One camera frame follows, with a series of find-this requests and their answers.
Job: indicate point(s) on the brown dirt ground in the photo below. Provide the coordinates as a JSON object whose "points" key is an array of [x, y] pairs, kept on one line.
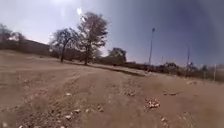
{"points": [[100, 93]]}

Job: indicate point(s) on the tall bare-crowned tree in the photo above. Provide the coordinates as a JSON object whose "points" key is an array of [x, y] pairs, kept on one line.
{"points": [[91, 31]]}

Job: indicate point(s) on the tall lamp pole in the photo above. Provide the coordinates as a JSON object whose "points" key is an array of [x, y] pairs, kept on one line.
{"points": [[150, 50]]}

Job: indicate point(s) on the dark spreading tree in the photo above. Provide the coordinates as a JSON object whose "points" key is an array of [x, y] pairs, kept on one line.
{"points": [[65, 38]]}

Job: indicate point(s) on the pile of pale stones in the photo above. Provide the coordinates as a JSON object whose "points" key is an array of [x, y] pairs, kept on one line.
{"points": [[152, 103]]}

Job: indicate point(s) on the row of bushes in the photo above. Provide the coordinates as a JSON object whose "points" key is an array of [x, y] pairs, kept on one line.
{"points": [[173, 68]]}

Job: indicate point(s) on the dark utility pole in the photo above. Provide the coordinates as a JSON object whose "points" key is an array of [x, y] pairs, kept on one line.
{"points": [[188, 56]]}

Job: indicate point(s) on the dark low building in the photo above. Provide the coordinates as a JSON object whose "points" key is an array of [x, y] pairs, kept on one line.
{"points": [[31, 47]]}

